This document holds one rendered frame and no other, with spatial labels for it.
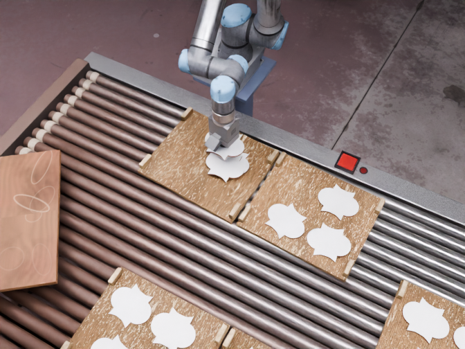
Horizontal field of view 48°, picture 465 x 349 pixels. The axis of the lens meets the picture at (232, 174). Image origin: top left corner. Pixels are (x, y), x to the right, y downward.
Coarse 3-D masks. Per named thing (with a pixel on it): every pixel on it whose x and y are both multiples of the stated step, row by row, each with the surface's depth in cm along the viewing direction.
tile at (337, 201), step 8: (336, 184) 186; (320, 192) 184; (328, 192) 184; (336, 192) 184; (344, 192) 184; (320, 200) 183; (328, 200) 183; (336, 200) 183; (344, 200) 183; (352, 200) 183; (328, 208) 181; (336, 208) 181; (344, 208) 181; (352, 208) 181; (336, 216) 179
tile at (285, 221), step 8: (272, 208) 181; (280, 208) 181; (288, 208) 181; (272, 216) 179; (280, 216) 179; (288, 216) 179; (296, 216) 179; (272, 224) 178; (280, 224) 178; (288, 224) 178; (296, 224) 178; (280, 232) 176; (288, 232) 176; (296, 232) 176
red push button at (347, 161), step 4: (344, 156) 194; (348, 156) 194; (340, 160) 194; (344, 160) 194; (348, 160) 194; (352, 160) 194; (356, 160) 194; (340, 164) 193; (344, 164) 193; (348, 164) 193; (352, 164) 193; (348, 168) 192; (352, 168) 192
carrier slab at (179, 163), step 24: (192, 120) 204; (168, 144) 197; (192, 144) 197; (144, 168) 191; (168, 168) 191; (192, 168) 191; (264, 168) 191; (192, 192) 186; (216, 192) 186; (240, 192) 186
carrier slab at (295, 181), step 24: (288, 168) 191; (312, 168) 191; (264, 192) 186; (288, 192) 186; (312, 192) 185; (360, 192) 185; (264, 216) 180; (312, 216) 180; (360, 216) 180; (264, 240) 177; (288, 240) 175; (360, 240) 175; (312, 264) 171; (336, 264) 170
